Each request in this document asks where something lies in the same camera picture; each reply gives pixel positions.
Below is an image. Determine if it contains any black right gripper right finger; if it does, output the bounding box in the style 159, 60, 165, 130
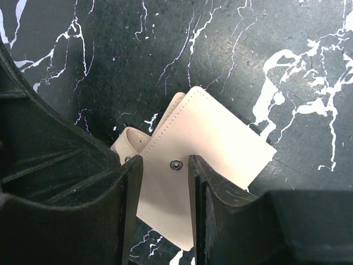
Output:
188, 155, 352, 264

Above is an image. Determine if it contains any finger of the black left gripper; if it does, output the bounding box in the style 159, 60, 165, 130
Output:
1, 46, 121, 204

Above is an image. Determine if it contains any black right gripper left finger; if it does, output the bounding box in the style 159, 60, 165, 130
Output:
1, 156, 143, 264

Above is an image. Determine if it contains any beige leather card holder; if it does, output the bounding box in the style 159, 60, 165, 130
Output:
111, 86, 276, 251

